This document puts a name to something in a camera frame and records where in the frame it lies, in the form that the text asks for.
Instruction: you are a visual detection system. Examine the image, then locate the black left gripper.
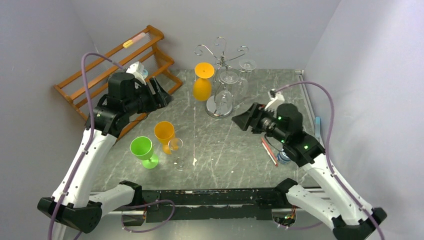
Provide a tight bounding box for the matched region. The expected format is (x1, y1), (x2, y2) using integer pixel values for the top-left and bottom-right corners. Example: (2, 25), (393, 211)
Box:
(127, 78), (174, 116)

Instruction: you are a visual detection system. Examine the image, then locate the purple cable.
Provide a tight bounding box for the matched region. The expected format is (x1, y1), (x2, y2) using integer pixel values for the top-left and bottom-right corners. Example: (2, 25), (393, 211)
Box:
(274, 81), (387, 240)
(47, 52), (125, 240)

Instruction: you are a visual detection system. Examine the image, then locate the small clear wine glass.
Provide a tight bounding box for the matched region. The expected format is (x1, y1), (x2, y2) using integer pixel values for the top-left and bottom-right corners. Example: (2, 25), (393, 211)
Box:
(168, 137), (188, 171)

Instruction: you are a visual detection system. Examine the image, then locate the orange plastic goblet near green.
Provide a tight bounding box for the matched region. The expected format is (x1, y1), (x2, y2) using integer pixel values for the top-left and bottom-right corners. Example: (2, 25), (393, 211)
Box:
(153, 121), (175, 155)

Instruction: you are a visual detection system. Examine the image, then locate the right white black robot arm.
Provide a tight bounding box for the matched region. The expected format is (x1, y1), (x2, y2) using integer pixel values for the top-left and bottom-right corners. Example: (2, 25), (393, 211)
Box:
(231, 102), (388, 240)

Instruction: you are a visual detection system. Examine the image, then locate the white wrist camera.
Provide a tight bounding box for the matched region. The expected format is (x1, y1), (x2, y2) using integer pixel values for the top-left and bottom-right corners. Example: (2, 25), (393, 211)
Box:
(126, 61), (147, 85)
(265, 89), (285, 112)

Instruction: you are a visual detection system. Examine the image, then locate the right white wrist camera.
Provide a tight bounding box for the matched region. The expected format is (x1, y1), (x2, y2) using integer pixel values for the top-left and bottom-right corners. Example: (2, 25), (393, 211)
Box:
(265, 89), (285, 112)

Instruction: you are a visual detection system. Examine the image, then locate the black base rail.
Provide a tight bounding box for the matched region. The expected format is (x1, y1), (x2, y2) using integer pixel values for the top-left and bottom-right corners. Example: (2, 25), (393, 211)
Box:
(129, 187), (292, 223)

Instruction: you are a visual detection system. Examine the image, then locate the orange plastic goblet front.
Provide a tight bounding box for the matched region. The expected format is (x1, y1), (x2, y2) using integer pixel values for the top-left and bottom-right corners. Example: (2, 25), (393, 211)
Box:
(193, 62), (215, 102)

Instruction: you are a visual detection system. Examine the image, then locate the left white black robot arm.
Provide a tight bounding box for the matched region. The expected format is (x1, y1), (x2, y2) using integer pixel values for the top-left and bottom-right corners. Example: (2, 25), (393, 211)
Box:
(37, 72), (173, 234)

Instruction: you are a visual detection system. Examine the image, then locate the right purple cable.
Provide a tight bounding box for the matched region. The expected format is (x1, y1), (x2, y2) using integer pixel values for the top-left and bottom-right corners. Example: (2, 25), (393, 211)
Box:
(274, 81), (387, 240)

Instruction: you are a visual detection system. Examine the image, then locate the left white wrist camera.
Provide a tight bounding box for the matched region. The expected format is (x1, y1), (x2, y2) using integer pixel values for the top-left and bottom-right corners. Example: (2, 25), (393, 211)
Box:
(126, 61), (147, 85)

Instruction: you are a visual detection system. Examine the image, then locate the red pencil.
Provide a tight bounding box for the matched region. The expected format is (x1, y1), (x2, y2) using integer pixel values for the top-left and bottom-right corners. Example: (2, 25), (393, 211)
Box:
(261, 137), (278, 167)

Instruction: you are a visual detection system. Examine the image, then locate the light blue wall clip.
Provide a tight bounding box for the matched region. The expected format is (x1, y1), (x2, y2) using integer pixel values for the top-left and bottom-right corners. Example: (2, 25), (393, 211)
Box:
(314, 116), (321, 139)

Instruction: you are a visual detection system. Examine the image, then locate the orange plastic goblet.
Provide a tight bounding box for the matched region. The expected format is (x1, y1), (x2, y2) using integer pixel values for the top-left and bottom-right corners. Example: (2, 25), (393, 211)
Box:
(193, 62), (215, 102)
(153, 121), (175, 155)

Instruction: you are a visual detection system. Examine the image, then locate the orange wooden shelf rack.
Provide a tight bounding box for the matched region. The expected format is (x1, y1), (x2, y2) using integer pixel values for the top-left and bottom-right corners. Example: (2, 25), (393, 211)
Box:
(53, 25), (183, 139)

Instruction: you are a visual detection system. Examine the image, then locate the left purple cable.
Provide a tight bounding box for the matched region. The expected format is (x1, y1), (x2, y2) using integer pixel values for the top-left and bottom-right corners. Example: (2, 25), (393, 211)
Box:
(47, 52), (125, 240)

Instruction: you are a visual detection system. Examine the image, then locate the chrome wire wine glass rack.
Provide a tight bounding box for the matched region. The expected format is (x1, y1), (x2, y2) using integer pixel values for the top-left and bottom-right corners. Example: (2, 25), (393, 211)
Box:
(194, 36), (249, 119)

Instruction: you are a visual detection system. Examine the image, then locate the blue white blister pack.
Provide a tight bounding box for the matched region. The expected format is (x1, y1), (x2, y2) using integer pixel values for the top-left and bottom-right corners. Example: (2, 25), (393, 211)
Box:
(141, 68), (149, 79)

